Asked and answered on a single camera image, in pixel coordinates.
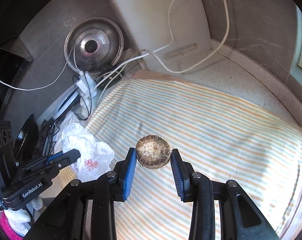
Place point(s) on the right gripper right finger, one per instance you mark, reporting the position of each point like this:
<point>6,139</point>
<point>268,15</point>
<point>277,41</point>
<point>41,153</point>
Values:
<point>194,187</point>

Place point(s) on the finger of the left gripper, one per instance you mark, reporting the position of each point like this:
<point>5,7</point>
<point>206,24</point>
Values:
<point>61,159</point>
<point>39,165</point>

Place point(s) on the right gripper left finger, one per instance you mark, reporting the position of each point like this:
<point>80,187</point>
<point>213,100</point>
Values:
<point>113,186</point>

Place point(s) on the white gloved left hand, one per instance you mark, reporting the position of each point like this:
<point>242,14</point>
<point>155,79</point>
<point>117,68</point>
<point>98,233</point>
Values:
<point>18,219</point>

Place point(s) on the white printed plastic bag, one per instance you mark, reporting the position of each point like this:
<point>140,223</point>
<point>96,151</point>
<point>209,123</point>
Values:
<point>95,156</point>

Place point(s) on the white power strip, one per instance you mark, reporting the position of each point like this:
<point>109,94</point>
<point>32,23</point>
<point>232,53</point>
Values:
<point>86,85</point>

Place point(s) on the striped towel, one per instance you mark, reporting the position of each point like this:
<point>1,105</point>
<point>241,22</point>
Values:
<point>153,209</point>

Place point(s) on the steel pot lid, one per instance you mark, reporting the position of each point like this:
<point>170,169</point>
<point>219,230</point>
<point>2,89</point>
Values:
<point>92,44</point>

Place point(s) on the white cutting board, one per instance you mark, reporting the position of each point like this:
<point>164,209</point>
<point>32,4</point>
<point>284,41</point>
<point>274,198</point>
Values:
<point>175,30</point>

